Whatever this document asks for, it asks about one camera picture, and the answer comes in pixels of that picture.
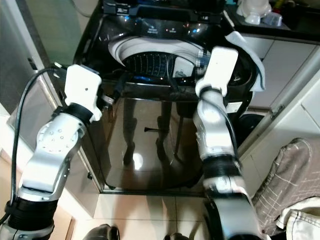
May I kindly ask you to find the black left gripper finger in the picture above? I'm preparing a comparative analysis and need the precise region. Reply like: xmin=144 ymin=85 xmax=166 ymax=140
xmin=114 ymin=75 xmax=127 ymax=101

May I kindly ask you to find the white cloth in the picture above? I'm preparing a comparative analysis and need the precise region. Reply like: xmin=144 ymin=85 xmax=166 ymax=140
xmin=224 ymin=31 xmax=266 ymax=93

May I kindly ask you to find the black top-load washing machine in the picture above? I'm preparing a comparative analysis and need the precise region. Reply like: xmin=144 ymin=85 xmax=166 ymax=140
xmin=72 ymin=0 xmax=268 ymax=193

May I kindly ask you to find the white washer drum rim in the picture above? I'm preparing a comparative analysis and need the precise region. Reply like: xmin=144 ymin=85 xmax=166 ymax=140
xmin=109 ymin=37 xmax=206 ymax=80

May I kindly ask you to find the white object on counter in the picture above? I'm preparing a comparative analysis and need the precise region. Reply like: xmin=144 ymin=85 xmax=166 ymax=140
xmin=236 ymin=0 xmax=271 ymax=26

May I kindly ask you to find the black left robot foot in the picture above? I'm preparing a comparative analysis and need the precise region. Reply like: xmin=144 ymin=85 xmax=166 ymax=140
xmin=87 ymin=223 xmax=121 ymax=240

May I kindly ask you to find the black robot foot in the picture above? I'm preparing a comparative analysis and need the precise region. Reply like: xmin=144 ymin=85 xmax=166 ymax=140
xmin=87 ymin=223 xmax=121 ymax=240
xmin=160 ymin=232 xmax=196 ymax=240

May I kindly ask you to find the grey plaid fabric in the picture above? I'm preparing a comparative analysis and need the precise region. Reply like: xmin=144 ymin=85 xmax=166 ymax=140
xmin=250 ymin=137 xmax=320 ymax=236

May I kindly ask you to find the black right robot foot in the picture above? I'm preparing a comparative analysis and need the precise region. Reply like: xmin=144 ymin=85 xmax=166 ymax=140
xmin=160 ymin=232 xmax=196 ymax=240

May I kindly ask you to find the cream garment with dark seams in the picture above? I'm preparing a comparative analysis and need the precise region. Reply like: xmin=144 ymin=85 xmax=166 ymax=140
xmin=277 ymin=197 xmax=320 ymax=240

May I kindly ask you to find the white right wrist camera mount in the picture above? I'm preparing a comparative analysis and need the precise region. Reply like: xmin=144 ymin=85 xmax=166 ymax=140
xmin=195 ymin=46 xmax=239 ymax=98

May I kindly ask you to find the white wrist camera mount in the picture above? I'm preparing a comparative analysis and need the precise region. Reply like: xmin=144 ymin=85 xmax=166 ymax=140
xmin=64 ymin=64 xmax=105 ymax=122
xmin=195 ymin=46 xmax=239 ymax=98

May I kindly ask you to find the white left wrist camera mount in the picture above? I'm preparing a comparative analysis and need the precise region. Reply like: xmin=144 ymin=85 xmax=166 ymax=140
xmin=64 ymin=64 xmax=105 ymax=122

